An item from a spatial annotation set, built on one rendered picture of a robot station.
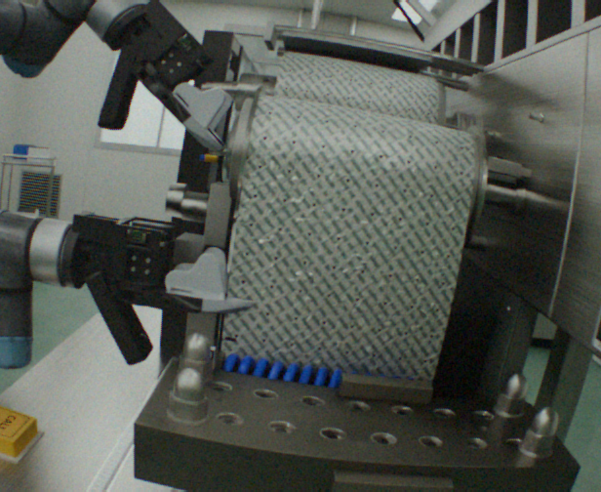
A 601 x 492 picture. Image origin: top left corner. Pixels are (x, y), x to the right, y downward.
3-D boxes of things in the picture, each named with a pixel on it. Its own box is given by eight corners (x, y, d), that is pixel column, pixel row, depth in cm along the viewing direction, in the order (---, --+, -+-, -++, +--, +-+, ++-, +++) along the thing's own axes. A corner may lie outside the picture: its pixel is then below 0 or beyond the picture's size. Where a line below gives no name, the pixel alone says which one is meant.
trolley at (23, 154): (1, 242, 525) (10, 143, 509) (50, 246, 549) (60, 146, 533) (-10, 263, 443) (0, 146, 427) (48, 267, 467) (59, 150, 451)
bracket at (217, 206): (167, 401, 77) (188, 177, 72) (212, 411, 77) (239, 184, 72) (159, 416, 72) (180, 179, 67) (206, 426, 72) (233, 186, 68)
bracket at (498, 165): (475, 168, 68) (477, 152, 68) (516, 178, 68) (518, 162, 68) (487, 170, 63) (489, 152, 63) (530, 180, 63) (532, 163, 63)
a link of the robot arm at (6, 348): (23, 341, 72) (24, 265, 71) (40, 373, 64) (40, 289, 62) (-25, 341, 67) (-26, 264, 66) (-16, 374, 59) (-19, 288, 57)
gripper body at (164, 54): (210, 54, 62) (148, -9, 61) (153, 104, 63) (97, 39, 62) (220, 63, 70) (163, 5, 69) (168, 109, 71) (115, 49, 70)
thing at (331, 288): (220, 364, 64) (241, 194, 61) (428, 391, 64) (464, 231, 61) (219, 366, 63) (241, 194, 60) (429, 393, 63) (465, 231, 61)
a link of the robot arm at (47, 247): (28, 288, 59) (55, 273, 67) (60, 296, 59) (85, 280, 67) (31, 222, 58) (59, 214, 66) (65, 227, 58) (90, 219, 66)
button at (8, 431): (-8, 418, 59) (-10, 401, 58) (38, 433, 59) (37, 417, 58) (-35, 442, 52) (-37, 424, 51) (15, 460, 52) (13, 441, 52)
